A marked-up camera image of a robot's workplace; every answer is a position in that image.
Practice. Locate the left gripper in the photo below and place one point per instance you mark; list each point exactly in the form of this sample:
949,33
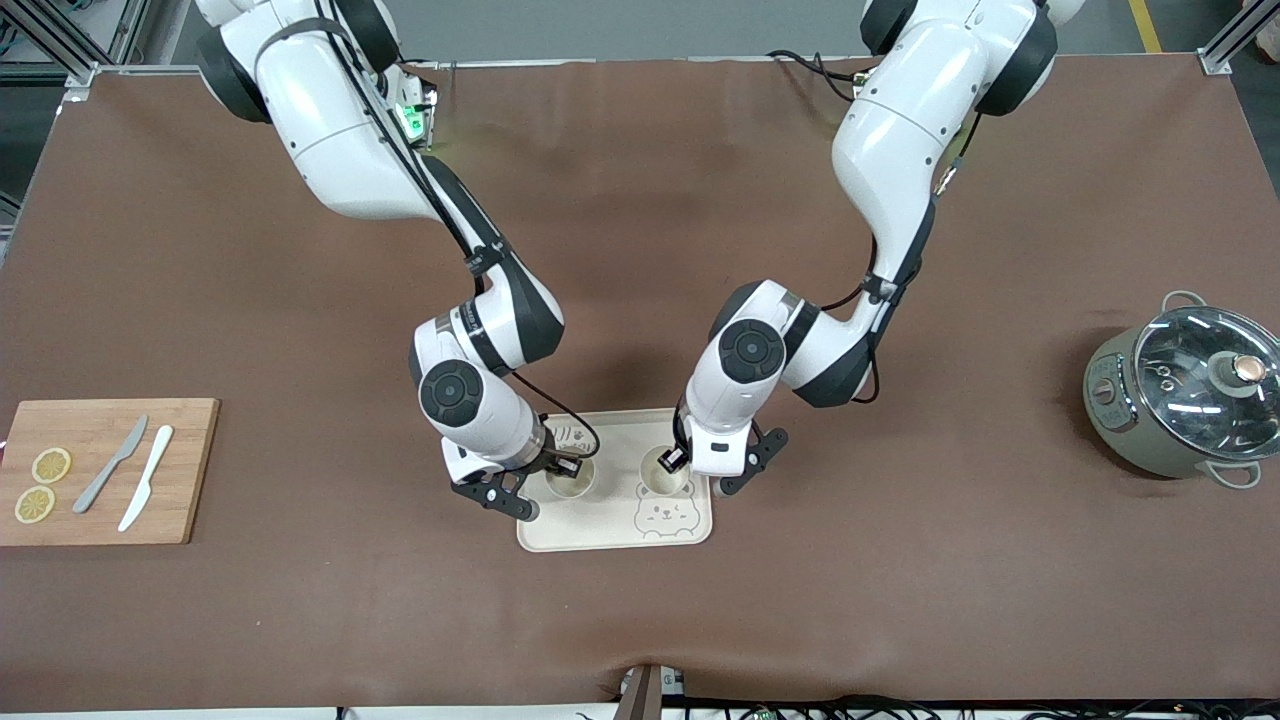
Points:
674,458

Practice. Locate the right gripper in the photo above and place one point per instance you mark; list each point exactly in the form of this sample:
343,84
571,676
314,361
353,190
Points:
551,461

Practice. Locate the cream paper cup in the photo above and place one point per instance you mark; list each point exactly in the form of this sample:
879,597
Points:
665,478

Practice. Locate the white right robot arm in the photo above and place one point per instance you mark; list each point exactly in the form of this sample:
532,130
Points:
340,140

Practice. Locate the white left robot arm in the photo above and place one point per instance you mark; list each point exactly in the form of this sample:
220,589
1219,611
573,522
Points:
900,130

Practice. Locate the cream bear print tray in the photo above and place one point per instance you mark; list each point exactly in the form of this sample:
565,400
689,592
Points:
610,525

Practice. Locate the white plastic knife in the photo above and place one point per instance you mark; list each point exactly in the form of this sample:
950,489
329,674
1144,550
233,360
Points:
148,475

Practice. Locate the grey plastic knife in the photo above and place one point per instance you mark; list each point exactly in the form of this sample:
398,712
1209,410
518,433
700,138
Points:
110,465

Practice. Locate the wooden cutting board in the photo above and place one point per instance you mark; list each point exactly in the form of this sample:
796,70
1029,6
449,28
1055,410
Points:
100,420

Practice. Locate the lemon slice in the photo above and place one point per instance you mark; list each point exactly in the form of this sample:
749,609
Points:
51,465
35,504

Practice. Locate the grey metal clamp bracket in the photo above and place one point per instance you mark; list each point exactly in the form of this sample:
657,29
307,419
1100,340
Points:
650,692

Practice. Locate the aluminium frame profile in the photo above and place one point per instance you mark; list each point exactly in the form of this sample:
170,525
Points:
60,45
1235,35

